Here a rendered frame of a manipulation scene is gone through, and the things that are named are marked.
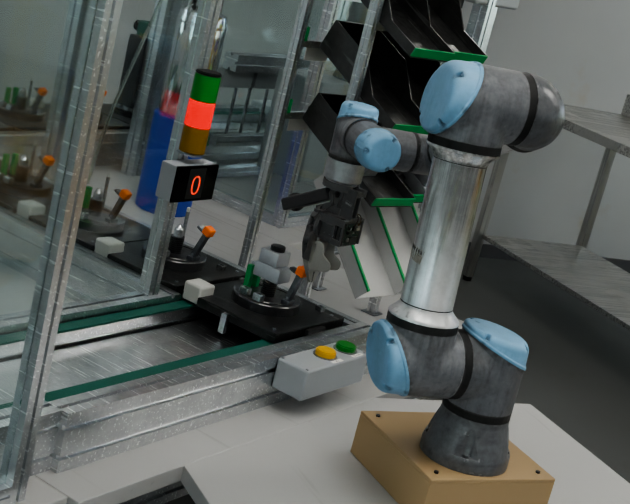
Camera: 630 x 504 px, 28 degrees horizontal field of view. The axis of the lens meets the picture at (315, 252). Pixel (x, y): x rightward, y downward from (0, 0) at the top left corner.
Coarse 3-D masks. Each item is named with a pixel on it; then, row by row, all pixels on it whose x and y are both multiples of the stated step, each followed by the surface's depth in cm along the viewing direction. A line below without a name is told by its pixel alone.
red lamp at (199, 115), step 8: (192, 104) 233; (200, 104) 232; (208, 104) 233; (192, 112) 233; (200, 112) 232; (208, 112) 233; (192, 120) 233; (200, 120) 233; (208, 120) 234; (200, 128) 233; (208, 128) 235
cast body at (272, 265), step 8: (264, 248) 251; (272, 248) 250; (280, 248) 250; (264, 256) 251; (272, 256) 249; (280, 256) 249; (288, 256) 252; (256, 264) 252; (264, 264) 251; (272, 264) 250; (280, 264) 250; (256, 272) 252; (264, 272) 251; (272, 272) 250; (280, 272) 249; (288, 272) 251; (272, 280) 250; (280, 280) 250; (288, 280) 252
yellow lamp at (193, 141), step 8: (184, 128) 234; (192, 128) 233; (184, 136) 234; (192, 136) 234; (200, 136) 234; (184, 144) 235; (192, 144) 234; (200, 144) 235; (192, 152) 235; (200, 152) 235
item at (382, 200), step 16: (320, 96) 271; (336, 96) 275; (320, 112) 271; (336, 112) 280; (320, 128) 271; (368, 176) 271; (384, 176) 274; (368, 192) 262; (384, 192) 269; (400, 192) 272
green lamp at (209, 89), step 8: (200, 80) 231; (208, 80) 231; (216, 80) 232; (192, 88) 233; (200, 88) 231; (208, 88) 231; (216, 88) 232; (192, 96) 233; (200, 96) 232; (208, 96) 232; (216, 96) 233
